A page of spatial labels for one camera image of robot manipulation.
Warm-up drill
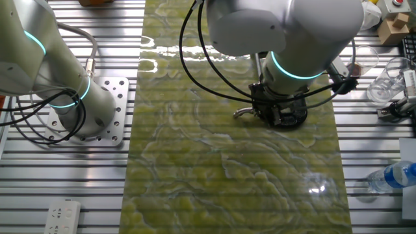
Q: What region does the green marble pattern mat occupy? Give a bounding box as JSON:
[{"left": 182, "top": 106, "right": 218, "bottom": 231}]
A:
[{"left": 118, "top": 0, "right": 354, "bottom": 234}]

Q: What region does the black keyboard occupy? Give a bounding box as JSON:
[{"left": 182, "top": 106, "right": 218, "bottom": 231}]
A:
[{"left": 402, "top": 33, "right": 416, "bottom": 61}]

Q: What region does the red emergency stop button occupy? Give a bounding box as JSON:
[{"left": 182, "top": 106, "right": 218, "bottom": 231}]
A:
[{"left": 384, "top": 0, "right": 412, "bottom": 14}]

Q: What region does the small cardboard coloured block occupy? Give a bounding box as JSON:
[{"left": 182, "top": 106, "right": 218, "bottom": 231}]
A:
[{"left": 392, "top": 12, "right": 410, "bottom": 29}]

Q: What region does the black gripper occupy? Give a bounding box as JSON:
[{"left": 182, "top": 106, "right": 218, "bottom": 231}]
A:
[{"left": 248, "top": 80, "right": 309, "bottom": 127}]

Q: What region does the black base cable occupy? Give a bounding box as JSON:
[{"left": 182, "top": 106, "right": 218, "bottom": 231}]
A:
[{"left": 0, "top": 88, "right": 87, "bottom": 146}]

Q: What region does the large cardboard coloured block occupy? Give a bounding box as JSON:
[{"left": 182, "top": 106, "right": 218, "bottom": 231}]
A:
[{"left": 376, "top": 19, "right": 410, "bottom": 46}]

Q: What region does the clear cup with brown residue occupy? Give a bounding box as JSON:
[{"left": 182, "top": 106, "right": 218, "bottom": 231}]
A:
[{"left": 348, "top": 45, "right": 380, "bottom": 78}]

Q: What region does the plastic water bottle blue label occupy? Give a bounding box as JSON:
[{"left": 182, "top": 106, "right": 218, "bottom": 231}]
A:
[{"left": 366, "top": 160, "right": 416, "bottom": 194}]

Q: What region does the white plastic bag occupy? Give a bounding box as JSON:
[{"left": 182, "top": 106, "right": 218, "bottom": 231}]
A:
[{"left": 359, "top": 0, "right": 383, "bottom": 32}]

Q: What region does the clear plastic cup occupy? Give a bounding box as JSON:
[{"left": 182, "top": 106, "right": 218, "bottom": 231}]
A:
[{"left": 366, "top": 57, "right": 411, "bottom": 105}]

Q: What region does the white power strip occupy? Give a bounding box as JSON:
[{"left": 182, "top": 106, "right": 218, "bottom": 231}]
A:
[{"left": 43, "top": 199, "right": 82, "bottom": 234}]

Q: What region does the small silver water tap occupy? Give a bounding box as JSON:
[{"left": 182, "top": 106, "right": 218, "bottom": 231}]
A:
[{"left": 233, "top": 107, "right": 257, "bottom": 120}]

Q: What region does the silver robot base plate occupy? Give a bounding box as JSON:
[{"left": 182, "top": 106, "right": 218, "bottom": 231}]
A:
[{"left": 43, "top": 75, "right": 130, "bottom": 148}]

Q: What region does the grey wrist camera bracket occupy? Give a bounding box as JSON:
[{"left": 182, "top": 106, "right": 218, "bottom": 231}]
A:
[{"left": 326, "top": 55, "right": 351, "bottom": 86}]

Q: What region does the grey braided base cable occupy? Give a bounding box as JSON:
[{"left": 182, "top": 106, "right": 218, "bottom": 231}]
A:
[{"left": 55, "top": 21, "right": 99, "bottom": 79}]

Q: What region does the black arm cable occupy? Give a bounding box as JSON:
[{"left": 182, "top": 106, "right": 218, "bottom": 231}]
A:
[
  {"left": 196, "top": 0, "right": 358, "bottom": 110},
  {"left": 178, "top": 0, "right": 358, "bottom": 105}
]

